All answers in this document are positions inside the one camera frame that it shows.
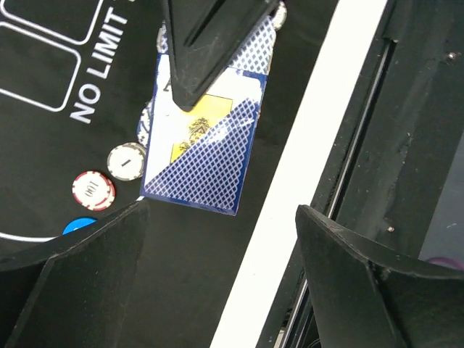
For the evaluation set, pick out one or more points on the blue small blind button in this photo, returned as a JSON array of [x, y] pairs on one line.
[[78, 223]]

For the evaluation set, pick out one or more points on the blue chips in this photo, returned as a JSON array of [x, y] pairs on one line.
[[144, 124]]

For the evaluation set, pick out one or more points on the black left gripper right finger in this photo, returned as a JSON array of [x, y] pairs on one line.
[[367, 295]]

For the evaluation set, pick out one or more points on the black poker table mat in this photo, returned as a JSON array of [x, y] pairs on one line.
[[191, 257]]

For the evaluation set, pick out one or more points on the grey chips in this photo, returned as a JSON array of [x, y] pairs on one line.
[[126, 162]]

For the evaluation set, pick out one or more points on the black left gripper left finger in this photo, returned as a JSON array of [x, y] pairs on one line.
[[72, 291]]

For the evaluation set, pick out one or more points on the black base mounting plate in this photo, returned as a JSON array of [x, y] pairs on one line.
[[394, 173]]

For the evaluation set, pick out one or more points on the red chips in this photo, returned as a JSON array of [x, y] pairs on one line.
[[93, 190]]

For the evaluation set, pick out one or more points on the blue playing card box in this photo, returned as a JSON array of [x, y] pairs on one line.
[[199, 158]]

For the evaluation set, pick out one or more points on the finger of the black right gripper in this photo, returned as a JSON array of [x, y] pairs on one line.
[[205, 37]]

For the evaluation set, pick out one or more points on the red 100 chip stack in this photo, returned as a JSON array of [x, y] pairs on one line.
[[279, 15]]

